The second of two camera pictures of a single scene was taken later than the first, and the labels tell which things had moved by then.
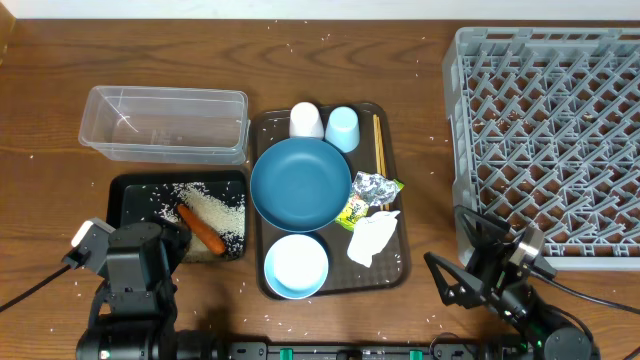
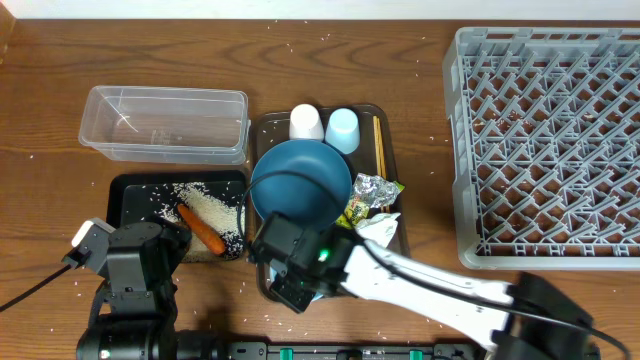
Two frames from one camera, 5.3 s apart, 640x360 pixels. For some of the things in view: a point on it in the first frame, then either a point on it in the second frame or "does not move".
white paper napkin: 371,235 does not move
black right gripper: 492,269 → 300,298
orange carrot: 211,241 does not move
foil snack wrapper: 368,190 does not move
